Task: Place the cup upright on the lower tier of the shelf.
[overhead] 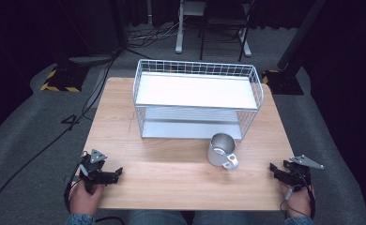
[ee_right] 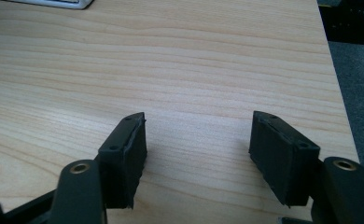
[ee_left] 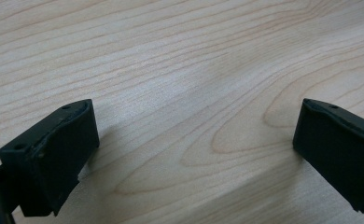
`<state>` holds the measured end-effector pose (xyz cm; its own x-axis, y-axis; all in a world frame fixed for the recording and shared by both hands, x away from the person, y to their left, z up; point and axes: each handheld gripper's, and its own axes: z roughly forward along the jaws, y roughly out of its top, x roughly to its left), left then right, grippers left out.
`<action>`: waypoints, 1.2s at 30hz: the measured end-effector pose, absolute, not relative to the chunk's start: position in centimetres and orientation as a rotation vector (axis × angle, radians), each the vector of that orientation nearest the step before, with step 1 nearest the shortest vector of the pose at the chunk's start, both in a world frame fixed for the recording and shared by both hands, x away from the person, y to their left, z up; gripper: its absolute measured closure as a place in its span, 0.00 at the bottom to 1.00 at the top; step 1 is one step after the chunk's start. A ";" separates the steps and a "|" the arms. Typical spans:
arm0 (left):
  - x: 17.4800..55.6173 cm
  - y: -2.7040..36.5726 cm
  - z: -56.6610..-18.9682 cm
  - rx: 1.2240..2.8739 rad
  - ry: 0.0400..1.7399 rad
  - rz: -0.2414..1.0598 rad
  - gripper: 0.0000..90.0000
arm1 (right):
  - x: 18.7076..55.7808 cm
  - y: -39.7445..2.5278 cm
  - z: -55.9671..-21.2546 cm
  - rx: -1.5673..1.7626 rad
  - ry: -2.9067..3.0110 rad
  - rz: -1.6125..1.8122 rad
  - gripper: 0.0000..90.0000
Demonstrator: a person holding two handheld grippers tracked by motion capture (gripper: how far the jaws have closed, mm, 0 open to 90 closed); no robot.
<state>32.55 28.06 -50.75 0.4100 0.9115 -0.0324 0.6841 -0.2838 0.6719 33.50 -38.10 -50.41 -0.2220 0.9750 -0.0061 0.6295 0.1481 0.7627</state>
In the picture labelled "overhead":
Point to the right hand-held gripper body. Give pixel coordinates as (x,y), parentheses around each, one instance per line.
(298,173)

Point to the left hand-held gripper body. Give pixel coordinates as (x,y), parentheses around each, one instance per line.
(90,170)

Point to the person's left hand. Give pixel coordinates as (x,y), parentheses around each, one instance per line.
(83,197)

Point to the person's right hand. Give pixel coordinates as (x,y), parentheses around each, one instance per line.
(297,202)

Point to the silver metal cup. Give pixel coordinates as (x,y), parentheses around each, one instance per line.
(221,152)

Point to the stand base with striped tape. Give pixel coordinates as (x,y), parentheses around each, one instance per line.
(64,79)
(282,82)

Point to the black slanted stand pole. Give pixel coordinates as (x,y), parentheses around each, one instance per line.
(300,34)

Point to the black chair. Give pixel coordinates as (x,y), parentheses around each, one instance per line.
(225,22)

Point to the white desk frame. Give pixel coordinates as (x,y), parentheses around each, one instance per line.
(179,37)

